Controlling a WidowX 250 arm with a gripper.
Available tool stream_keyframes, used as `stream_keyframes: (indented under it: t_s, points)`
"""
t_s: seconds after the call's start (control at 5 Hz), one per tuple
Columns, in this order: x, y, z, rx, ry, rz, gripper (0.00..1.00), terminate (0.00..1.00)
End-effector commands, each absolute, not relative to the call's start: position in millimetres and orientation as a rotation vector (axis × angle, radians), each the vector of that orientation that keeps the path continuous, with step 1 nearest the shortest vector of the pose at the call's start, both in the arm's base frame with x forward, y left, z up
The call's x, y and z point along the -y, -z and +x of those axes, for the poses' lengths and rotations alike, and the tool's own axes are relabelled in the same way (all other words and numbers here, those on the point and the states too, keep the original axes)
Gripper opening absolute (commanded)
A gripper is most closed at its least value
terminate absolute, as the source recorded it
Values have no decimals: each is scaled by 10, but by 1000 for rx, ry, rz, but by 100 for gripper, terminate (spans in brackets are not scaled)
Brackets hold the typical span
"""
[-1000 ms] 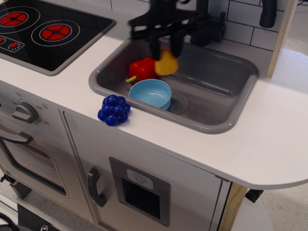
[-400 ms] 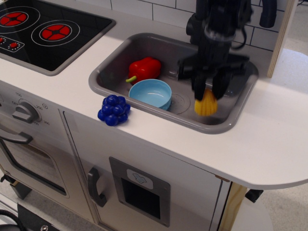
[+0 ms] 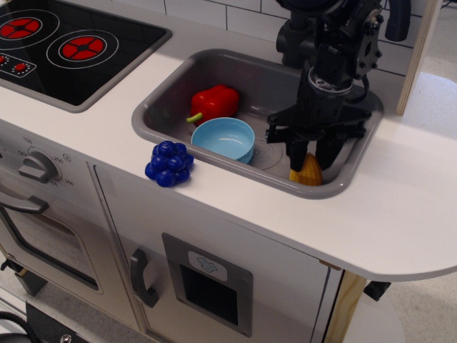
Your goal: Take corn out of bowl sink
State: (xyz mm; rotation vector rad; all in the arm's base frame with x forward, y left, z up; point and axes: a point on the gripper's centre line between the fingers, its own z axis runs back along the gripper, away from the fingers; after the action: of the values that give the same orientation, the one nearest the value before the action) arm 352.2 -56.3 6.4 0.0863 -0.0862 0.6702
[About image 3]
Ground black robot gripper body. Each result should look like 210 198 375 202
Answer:
266 67 371 144

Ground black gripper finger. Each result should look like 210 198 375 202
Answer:
287 137 309 172
316 136 347 170

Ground yellow toy corn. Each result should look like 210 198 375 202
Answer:
289 153 323 187

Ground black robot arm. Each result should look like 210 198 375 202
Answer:
266 1 383 172

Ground light blue bowl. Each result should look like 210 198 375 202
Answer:
191 117 256 164

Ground grey toy sink basin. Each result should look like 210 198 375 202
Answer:
131 49 383 199

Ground dark grey toy faucet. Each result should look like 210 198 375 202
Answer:
276 0 413 69

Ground red toy bell pepper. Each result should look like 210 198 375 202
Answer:
186 84 240 125

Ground blue toy grapes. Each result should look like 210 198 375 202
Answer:
145 140 194 188

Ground grey ice dispenser panel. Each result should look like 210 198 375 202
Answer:
162 233 253 337

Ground white cabinet door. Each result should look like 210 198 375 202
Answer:
94 166 340 342

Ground black toy stovetop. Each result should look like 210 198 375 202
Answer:
1 1 172 113

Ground white oven door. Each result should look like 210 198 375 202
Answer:
1 169 139 329

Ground grey oven knob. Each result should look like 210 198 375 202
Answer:
18 151 59 184

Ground wooden side post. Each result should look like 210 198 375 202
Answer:
395 0 442 116

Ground grey cabinet door handle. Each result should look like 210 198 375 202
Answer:
129 249 159 308

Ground grey oven door handle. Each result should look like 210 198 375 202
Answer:
1 192 49 214

